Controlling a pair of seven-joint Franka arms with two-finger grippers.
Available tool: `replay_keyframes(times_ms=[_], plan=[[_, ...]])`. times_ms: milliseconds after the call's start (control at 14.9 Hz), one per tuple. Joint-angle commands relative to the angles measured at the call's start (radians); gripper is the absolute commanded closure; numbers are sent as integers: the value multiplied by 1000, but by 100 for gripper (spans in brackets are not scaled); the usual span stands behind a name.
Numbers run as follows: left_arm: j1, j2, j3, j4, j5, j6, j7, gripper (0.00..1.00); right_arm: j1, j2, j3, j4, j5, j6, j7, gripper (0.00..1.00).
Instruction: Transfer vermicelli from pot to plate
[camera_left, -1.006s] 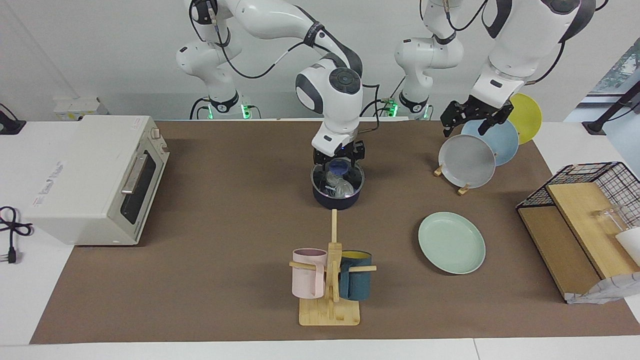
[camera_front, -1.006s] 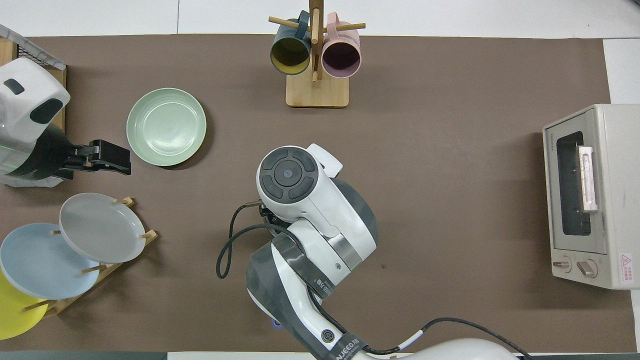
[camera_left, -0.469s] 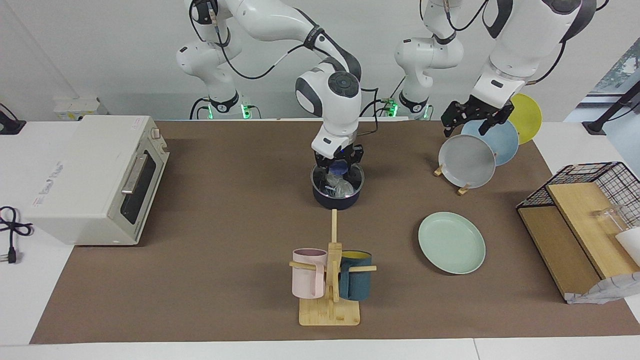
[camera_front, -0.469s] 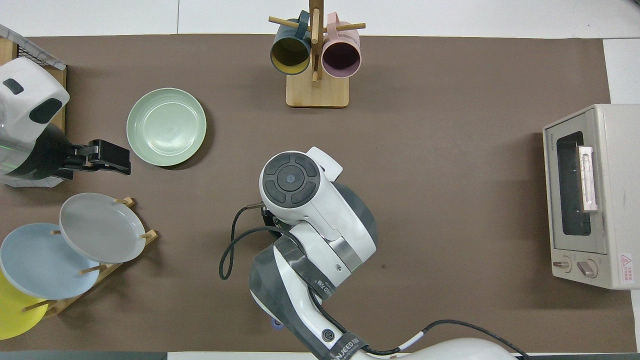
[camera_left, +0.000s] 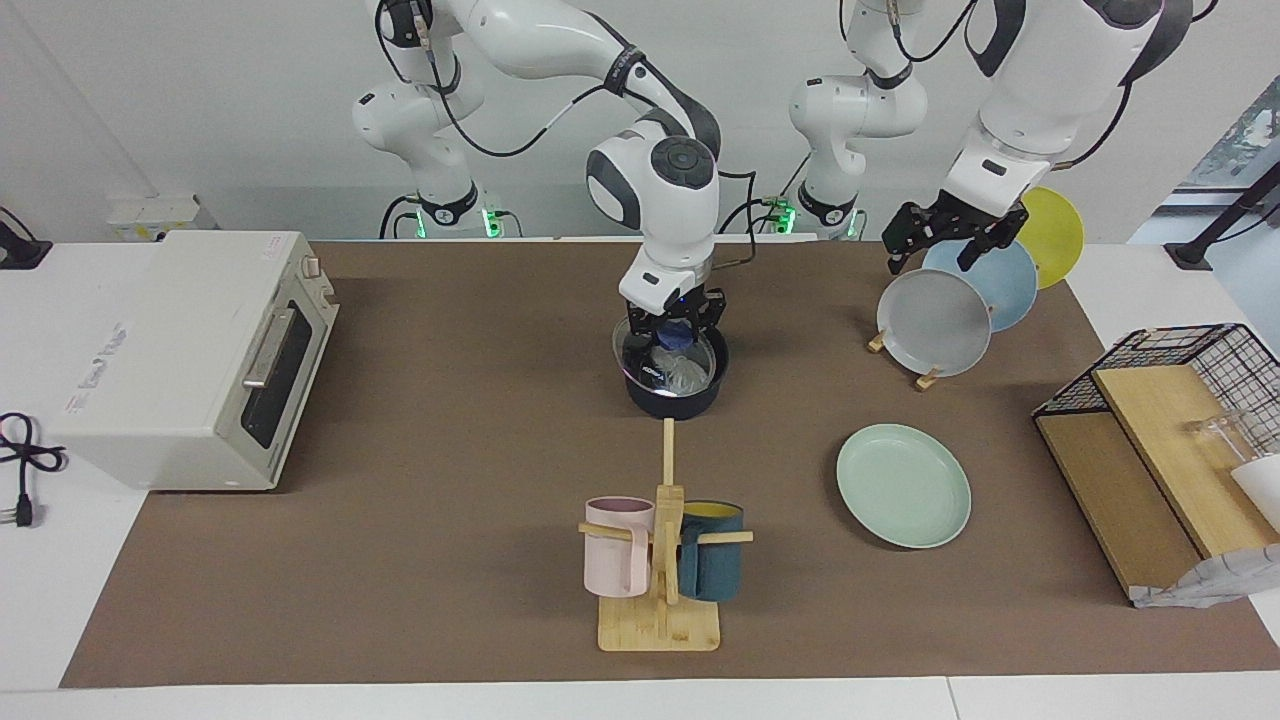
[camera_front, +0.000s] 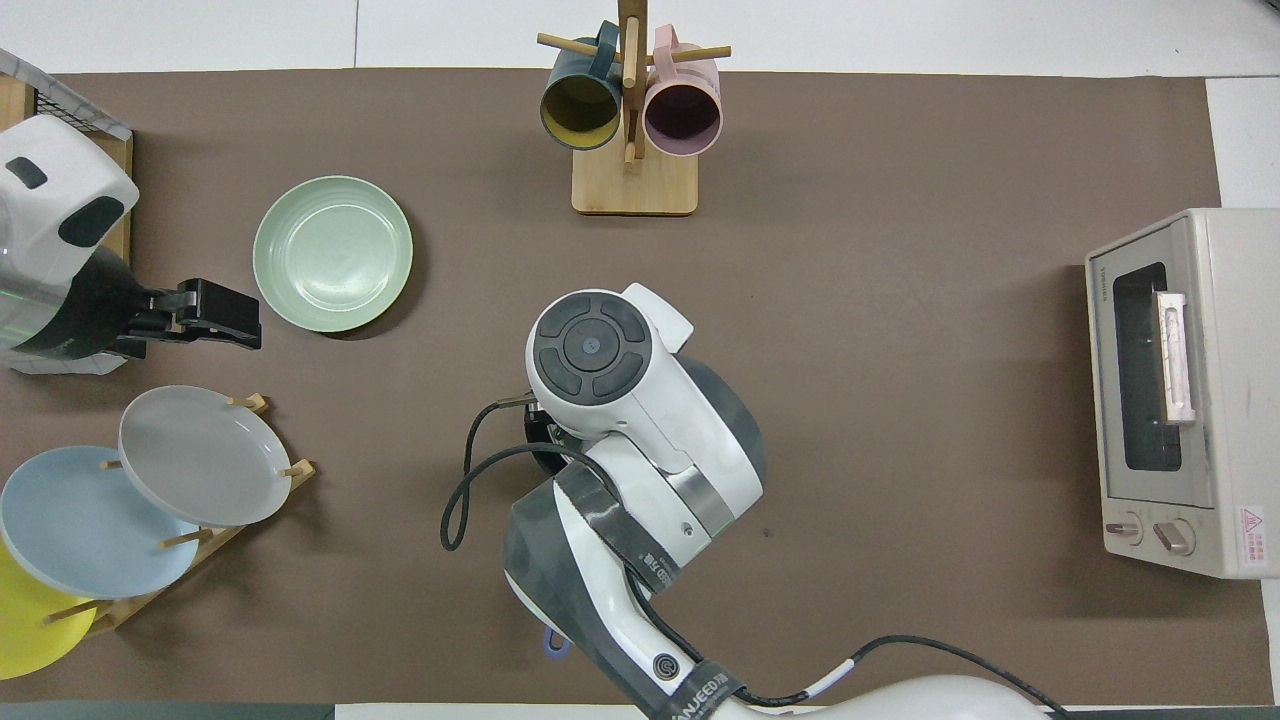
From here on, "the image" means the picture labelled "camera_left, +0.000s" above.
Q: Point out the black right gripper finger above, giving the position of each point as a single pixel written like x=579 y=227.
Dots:
x=713 y=318
x=642 y=337

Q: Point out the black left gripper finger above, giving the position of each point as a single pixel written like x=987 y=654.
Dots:
x=998 y=240
x=912 y=230

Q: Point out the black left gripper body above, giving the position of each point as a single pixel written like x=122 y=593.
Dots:
x=965 y=222

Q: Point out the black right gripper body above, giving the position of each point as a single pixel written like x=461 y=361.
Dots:
x=680 y=308

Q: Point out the glass lid with blue knob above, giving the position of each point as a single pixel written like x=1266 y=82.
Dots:
x=640 y=370

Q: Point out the clear vermicelli packet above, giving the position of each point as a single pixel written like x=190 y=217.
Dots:
x=690 y=372

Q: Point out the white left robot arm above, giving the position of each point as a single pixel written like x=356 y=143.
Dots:
x=1040 y=90

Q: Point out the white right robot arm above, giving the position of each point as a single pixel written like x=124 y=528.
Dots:
x=670 y=190

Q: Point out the light blue plate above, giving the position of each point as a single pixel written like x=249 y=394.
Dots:
x=1005 y=285

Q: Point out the yellow plate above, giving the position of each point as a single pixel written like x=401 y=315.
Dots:
x=1055 y=235

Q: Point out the grey plate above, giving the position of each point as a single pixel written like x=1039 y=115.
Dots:
x=932 y=325

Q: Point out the wooden plate rack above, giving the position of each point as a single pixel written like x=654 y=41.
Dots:
x=928 y=380

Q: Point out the mint green plate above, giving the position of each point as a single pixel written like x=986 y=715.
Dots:
x=905 y=487

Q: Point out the brown table mat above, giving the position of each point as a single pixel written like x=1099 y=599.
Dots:
x=450 y=400

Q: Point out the pink mug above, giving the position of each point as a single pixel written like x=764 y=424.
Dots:
x=612 y=560

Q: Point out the teal mug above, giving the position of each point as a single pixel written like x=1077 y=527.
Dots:
x=715 y=565

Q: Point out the light wooden board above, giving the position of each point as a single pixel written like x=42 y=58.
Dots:
x=1170 y=440

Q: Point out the cork topped wooden board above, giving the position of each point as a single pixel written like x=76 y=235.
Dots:
x=1120 y=500

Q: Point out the wooden mug tree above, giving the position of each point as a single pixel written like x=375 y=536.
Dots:
x=660 y=628

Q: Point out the clear glass cup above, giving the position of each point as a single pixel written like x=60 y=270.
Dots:
x=1215 y=435

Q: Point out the white cup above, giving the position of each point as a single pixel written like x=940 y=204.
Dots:
x=1262 y=485

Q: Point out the grey patterned bag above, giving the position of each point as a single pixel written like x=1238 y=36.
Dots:
x=1210 y=580

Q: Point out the cream toaster oven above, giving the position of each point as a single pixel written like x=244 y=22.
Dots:
x=170 y=380

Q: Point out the black desk clamp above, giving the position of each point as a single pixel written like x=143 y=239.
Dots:
x=20 y=252

